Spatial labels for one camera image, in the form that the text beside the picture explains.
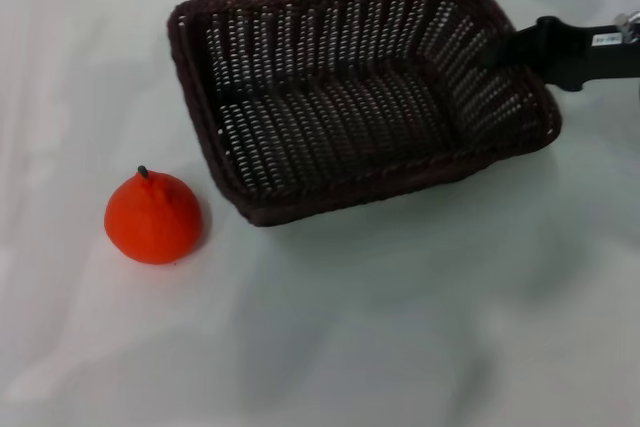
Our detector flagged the orange toy fruit with stem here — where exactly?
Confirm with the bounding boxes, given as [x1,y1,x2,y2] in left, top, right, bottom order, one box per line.
[103,164,204,266]

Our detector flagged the dark brown woven basket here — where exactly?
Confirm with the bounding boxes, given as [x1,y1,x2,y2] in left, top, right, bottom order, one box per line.
[166,0,564,228]

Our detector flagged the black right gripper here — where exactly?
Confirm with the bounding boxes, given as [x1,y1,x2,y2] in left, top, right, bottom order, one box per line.
[481,15,640,94]

